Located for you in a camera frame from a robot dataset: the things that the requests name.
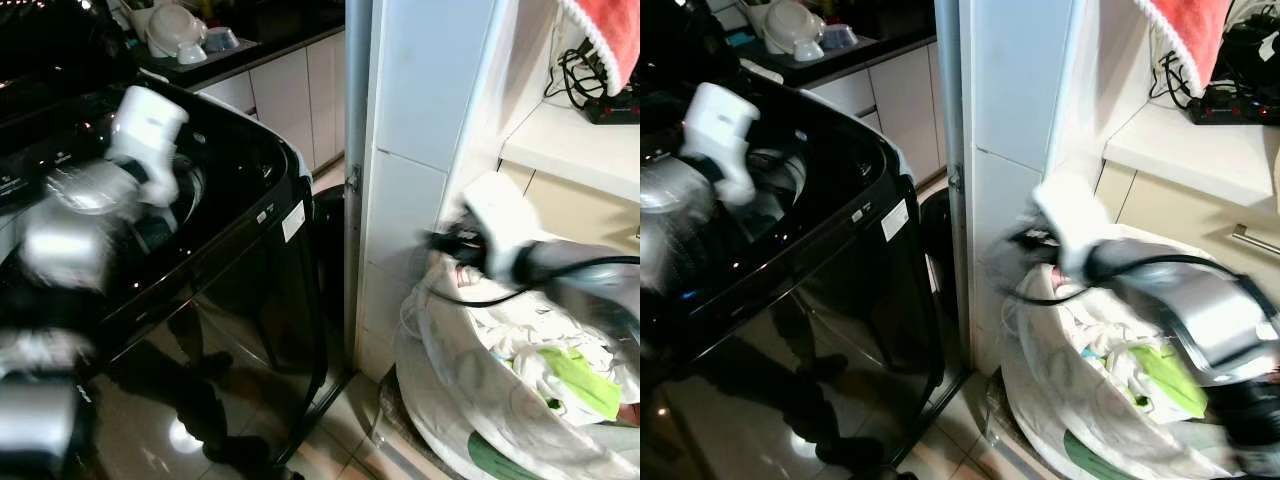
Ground white clothes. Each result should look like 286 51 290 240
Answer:
1050 290 1166 411
455 295 601 401

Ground black top-load washing machine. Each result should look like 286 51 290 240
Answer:
640 60 968 480
0 72 348 480

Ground cream drawer cabinet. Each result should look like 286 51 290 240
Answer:
1095 104 1280 291
498 98 641 256

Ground white laundry bag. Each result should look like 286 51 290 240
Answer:
394 250 641 480
994 256 1251 480

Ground green cloth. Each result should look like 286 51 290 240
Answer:
514 344 623 422
1128 343 1211 422

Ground white kitchen cabinet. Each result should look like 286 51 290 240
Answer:
194 30 347 173
800 40 947 187

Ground black power strip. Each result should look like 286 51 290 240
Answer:
1188 84 1280 127
584 94 641 127

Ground red towel with white trim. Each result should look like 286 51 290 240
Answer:
1140 0 1237 98
556 0 641 98

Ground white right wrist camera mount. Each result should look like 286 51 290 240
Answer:
462 170 547 283
1030 174 1117 283

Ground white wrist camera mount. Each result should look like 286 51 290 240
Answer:
680 82 762 208
104 85 191 208
1030 174 1117 283
462 170 547 283

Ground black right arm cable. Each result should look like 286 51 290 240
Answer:
430 254 641 308
1008 254 1263 308

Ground black power cable bundle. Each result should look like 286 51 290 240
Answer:
1148 50 1203 107
544 44 613 109

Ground metal drawer handle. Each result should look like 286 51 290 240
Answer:
1230 225 1280 258

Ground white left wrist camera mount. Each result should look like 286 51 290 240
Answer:
680 82 762 208
104 85 191 208

